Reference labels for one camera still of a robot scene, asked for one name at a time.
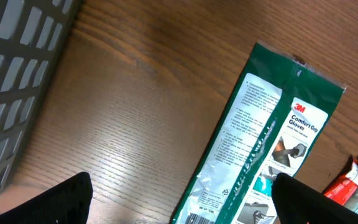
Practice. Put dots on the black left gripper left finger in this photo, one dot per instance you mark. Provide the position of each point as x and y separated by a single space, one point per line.
66 203

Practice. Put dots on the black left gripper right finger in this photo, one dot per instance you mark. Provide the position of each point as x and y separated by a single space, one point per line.
297 203

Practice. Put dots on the red white snack packet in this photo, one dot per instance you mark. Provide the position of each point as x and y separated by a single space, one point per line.
345 183

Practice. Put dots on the green white barcode packet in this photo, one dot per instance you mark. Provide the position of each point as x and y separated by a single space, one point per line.
274 115

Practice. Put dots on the grey plastic mesh basket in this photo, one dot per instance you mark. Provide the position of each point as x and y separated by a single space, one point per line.
32 36

